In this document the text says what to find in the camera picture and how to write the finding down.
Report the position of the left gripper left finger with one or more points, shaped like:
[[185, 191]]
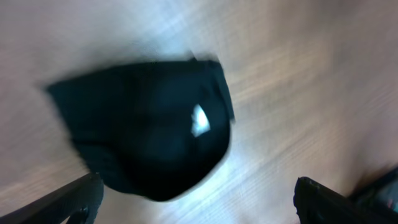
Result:
[[76, 202]]

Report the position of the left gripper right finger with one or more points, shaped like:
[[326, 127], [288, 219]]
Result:
[[317, 204]]

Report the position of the black t-shirt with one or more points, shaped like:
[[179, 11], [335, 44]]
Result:
[[153, 129]]

